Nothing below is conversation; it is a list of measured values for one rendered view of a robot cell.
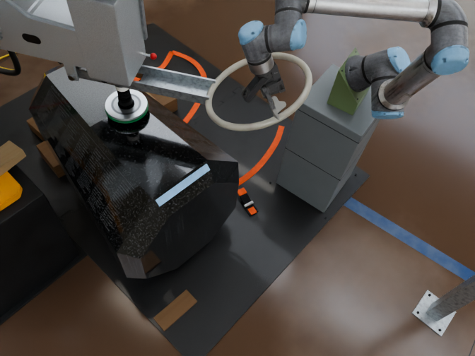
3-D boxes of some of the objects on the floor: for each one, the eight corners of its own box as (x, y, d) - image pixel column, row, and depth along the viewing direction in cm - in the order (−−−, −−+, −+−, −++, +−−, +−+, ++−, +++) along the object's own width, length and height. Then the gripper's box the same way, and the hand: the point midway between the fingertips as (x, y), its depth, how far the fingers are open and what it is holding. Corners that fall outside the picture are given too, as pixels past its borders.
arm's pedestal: (301, 142, 327) (329, 54, 256) (358, 175, 313) (405, 93, 242) (265, 184, 303) (285, 101, 232) (326, 223, 289) (366, 147, 218)
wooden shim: (164, 331, 241) (164, 330, 240) (153, 318, 245) (153, 318, 243) (197, 301, 252) (197, 301, 250) (186, 289, 255) (186, 289, 254)
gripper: (285, 75, 146) (296, 116, 161) (266, 48, 159) (278, 88, 174) (261, 86, 146) (276, 126, 161) (245, 58, 160) (259, 97, 174)
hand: (271, 109), depth 168 cm, fingers open, 14 cm apart
